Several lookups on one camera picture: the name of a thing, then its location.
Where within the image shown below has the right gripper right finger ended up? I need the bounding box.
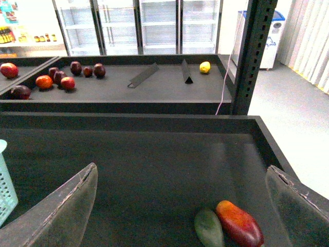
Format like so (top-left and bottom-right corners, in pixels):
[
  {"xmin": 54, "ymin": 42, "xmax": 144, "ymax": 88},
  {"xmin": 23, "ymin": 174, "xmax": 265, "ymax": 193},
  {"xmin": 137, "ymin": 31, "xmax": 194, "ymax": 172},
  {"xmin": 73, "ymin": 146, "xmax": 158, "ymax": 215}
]
[{"xmin": 265, "ymin": 166, "xmax": 328, "ymax": 246}]

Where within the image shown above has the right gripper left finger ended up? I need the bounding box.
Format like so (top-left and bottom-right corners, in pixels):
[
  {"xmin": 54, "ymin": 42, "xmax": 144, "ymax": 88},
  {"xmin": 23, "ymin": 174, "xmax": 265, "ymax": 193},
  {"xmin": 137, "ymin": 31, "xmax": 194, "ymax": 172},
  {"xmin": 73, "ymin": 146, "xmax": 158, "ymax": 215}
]
[{"xmin": 1, "ymin": 163, "xmax": 98, "ymax": 246}]

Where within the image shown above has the light teal plastic basket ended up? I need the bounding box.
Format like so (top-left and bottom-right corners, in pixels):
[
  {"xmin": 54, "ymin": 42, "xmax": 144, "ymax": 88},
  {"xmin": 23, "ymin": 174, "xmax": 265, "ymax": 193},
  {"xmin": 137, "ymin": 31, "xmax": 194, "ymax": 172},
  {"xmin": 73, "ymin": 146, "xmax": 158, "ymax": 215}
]
[{"xmin": 0, "ymin": 139, "xmax": 18, "ymax": 225}]

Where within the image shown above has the red apple with yellow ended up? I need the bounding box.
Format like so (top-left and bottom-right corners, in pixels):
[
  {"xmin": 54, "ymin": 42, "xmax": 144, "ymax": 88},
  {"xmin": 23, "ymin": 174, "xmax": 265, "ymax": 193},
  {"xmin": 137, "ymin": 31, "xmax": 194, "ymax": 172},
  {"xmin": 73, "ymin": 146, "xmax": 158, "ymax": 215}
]
[{"xmin": 61, "ymin": 77, "xmax": 75, "ymax": 91}]

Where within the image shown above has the dark red apple front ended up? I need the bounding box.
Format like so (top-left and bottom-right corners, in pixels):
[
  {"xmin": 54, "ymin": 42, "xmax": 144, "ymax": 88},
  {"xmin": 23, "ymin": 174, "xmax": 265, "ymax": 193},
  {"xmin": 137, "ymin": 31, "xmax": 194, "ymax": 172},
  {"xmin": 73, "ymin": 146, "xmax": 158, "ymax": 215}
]
[{"xmin": 10, "ymin": 85, "xmax": 31, "ymax": 100}]

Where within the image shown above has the orange red apple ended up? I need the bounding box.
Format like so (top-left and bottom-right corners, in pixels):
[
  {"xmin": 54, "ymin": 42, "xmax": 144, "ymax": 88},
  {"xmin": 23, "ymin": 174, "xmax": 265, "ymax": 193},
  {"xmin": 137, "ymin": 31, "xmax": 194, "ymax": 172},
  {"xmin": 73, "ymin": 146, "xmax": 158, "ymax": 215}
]
[{"xmin": 35, "ymin": 75, "xmax": 53, "ymax": 90}]

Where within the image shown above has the small dark red apple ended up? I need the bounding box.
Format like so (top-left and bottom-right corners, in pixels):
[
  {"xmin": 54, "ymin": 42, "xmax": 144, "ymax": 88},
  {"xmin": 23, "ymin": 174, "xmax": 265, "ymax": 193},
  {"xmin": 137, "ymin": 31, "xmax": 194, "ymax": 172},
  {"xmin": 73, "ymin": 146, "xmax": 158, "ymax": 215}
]
[{"xmin": 83, "ymin": 66, "xmax": 93, "ymax": 78}]

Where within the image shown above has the dark apple back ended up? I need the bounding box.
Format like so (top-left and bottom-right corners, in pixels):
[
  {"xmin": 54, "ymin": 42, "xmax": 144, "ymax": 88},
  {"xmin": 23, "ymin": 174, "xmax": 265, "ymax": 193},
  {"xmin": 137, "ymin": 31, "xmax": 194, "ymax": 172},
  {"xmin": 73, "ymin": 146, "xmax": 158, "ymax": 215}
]
[{"xmin": 70, "ymin": 61, "xmax": 82, "ymax": 76}]

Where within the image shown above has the dark apple right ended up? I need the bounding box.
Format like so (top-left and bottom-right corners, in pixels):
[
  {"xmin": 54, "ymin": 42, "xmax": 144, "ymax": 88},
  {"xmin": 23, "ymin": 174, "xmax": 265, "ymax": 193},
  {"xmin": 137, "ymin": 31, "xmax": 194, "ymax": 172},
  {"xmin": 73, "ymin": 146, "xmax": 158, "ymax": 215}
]
[{"xmin": 94, "ymin": 63, "xmax": 106, "ymax": 78}]

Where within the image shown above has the red apple far left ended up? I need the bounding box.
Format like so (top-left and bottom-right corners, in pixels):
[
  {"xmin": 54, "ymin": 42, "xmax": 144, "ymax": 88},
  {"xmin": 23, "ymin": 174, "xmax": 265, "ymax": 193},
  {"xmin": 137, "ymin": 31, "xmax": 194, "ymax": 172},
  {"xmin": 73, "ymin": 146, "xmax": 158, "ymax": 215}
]
[{"xmin": 1, "ymin": 63, "xmax": 19, "ymax": 79}]

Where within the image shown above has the red orange mango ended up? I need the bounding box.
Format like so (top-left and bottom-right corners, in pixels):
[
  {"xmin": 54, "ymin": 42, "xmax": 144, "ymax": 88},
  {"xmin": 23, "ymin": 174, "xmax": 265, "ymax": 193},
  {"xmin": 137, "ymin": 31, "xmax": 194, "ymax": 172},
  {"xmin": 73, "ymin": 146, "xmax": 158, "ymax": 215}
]
[{"xmin": 215, "ymin": 200, "xmax": 264, "ymax": 247}]

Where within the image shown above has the green mango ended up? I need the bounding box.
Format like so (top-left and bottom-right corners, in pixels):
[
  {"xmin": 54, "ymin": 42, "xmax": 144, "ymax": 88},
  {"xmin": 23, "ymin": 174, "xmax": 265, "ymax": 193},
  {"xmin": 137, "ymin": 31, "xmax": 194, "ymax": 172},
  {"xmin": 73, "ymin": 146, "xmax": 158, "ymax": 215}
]
[{"xmin": 194, "ymin": 208, "xmax": 225, "ymax": 247}]

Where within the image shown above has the black lower display tray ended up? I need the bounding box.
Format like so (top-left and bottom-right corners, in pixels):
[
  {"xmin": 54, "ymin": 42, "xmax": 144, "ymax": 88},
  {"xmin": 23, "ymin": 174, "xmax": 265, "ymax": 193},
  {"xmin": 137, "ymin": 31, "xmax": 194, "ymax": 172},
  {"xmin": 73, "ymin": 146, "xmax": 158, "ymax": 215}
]
[{"xmin": 1, "ymin": 112, "xmax": 299, "ymax": 246}]

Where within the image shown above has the black display tray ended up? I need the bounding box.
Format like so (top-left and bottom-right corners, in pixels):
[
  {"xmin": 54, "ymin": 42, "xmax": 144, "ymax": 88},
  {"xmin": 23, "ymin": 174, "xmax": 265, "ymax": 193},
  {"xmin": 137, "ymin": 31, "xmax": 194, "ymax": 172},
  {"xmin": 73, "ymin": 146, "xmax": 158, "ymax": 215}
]
[
  {"xmin": 1, "ymin": 112, "xmax": 299, "ymax": 246},
  {"xmin": 1, "ymin": 55, "xmax": 233, "ymax": 115}
]

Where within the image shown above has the black flat divider strip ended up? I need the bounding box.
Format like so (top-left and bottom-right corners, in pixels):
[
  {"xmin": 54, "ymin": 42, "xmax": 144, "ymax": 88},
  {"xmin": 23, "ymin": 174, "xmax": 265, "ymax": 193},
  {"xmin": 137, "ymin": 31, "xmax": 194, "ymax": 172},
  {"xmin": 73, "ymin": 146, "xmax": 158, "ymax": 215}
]
[{"xmin": 128, "ymin": 63, "xmax": 159, "ymax": 89}]

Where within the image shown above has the black upper display tray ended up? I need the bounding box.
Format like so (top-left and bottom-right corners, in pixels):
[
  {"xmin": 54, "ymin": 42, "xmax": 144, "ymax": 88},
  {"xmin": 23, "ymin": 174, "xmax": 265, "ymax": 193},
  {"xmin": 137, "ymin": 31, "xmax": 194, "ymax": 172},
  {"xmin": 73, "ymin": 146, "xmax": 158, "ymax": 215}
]
[{"xmin": 1, "ymin": 55, "xmax": 233, "ymax": 115}]

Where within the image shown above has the yellow lemon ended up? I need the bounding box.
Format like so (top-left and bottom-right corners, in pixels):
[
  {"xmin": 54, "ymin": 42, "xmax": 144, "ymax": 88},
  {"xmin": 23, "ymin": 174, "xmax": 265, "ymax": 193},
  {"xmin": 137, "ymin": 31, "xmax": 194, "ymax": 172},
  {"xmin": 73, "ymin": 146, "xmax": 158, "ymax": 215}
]
[{"xmin": 199, "ymin": 61, "xmax": 211, "ymax": 74}]

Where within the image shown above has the black triangular divider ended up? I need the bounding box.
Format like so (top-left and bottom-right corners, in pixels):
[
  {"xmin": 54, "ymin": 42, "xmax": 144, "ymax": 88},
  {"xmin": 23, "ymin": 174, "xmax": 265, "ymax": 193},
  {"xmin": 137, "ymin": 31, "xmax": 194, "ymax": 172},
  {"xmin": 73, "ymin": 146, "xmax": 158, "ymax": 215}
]
[{"xmin": 181, "ymin": 59, "xmax": 193, "ymax": 84}]

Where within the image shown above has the shelf with bottles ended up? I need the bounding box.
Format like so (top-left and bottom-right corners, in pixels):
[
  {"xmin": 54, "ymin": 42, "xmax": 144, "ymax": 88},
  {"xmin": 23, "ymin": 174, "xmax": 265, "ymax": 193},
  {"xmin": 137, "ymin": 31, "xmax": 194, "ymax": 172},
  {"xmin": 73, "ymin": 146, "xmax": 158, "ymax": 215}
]
[{"xmin": 1, "ymin": 1, "xmax": 67, "ymax": 58}]

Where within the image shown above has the glass door refrigerator row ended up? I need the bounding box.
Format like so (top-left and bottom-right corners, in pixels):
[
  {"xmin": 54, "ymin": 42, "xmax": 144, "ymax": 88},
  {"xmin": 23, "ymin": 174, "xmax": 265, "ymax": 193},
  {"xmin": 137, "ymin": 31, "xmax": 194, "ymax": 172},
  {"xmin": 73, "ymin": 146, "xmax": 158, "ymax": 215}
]
[{"xmin": 53, "ymin": 0, "xmax": 223, "ymax": 56}]

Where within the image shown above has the black perforated steel post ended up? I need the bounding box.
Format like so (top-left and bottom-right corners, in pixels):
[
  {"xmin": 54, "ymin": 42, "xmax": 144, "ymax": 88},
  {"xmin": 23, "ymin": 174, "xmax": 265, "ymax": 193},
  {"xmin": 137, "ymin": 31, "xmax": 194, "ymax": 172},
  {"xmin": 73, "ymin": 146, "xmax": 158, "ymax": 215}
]
[{"xmin": 230, "ymin": 0, "xmax": 277, "ymax": 115}]

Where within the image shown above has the pink cable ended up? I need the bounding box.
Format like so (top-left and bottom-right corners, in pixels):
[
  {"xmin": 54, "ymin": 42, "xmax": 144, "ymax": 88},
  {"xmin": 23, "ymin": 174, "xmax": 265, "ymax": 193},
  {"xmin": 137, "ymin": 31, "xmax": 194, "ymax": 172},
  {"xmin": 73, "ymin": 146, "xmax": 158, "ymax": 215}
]
[{"xmin": 215, "ymin": 9, "xmax": 245, "ymax": 116}]

